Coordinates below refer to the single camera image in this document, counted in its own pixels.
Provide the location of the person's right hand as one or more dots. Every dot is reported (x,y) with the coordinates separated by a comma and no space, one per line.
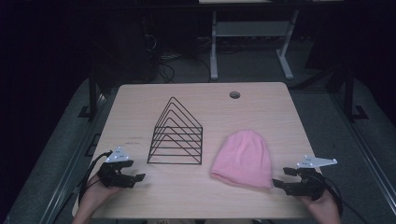
(325,211)

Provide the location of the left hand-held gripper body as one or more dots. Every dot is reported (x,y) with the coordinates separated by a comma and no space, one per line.
(115,155)

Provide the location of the pink knit beanie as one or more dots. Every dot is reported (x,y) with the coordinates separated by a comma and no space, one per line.
(244,160)

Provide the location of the white metal desk frame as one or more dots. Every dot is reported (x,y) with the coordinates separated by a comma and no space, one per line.
(249,29)

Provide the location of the grey metal floor rail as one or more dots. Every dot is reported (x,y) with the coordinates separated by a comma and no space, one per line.
(67,174)
(364,146)

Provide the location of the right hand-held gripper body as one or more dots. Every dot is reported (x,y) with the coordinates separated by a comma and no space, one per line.
(308,186)

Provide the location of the person's left hand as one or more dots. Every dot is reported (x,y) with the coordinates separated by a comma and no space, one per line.
(93,196)

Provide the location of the black metal stand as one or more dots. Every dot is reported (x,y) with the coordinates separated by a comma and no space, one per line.
(92,96)
(349,93)

